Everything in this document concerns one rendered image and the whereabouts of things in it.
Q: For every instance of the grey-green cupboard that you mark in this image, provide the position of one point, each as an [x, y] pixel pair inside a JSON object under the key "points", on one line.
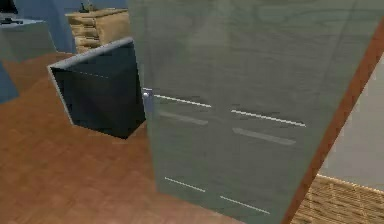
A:
{"points": [[233, 73]]}

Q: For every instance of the black cabinet with grey top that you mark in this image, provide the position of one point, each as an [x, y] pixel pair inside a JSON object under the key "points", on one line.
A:
{"points": [[100, 93]]}

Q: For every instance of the light wooden chest of drawers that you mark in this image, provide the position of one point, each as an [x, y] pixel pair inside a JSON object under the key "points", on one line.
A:
{"points": [[96, 28]]}

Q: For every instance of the small dark object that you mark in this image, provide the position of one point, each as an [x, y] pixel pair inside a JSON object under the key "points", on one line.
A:
{"points": [[84, 8]]}

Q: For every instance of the pale blue-grey table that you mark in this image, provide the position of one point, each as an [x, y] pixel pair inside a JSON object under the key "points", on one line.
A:
{"points": [[23, 38]]}

